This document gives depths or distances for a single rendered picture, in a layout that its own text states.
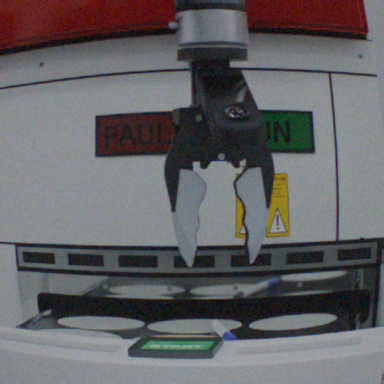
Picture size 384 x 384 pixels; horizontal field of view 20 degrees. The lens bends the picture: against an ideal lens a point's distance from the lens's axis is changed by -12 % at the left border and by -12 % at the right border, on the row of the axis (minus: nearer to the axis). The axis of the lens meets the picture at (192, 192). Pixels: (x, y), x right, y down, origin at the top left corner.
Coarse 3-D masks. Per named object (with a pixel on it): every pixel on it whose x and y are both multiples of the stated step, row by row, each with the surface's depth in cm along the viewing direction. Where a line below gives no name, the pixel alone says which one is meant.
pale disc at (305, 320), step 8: (264, 320) 125; (272, 320) 124; (280, 320) 124; (288, 320) 123; (296, 320) 122; (304, 320) 122; (312, 320) 121; (320, 320) 120; (328, 320) 120; (256, 328) 119; (264, 328) 119; (272, 328) 119; (280, 328) 118; (288, 328) 117; (296, 328) 117
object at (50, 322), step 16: (48, 320) 124; (144, 320) 127; (160, 320) 127; (240, 320) 126; (256, 320) 125; (336, 320) 119; (128, 336) 116; (240, 336) 115; (256, 336) 115; (272, 336) 114; (288, 336) 113
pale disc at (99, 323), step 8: (64, 320) 125; (72, 320) 125; (80, 320) 125; (88, 320) 126; (96, 320) 126; (104, 320) 126; (112, 320) 127; (120, 320) 127; (128, 320) 127; (88, 328) 120; (96, 328) 120; (104, 328) 120; (112, 328) 120; (120, 328) 120
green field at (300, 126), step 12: (264, 120) 131; (276, 120) 131; (288, 120) 131; (300, 120) 131; (264, 132) 132; (276, 132) 131; (288, 132) 131; (300, 132) 131; (276, 144) 131; (288, 144) 131; (300, 144) 131
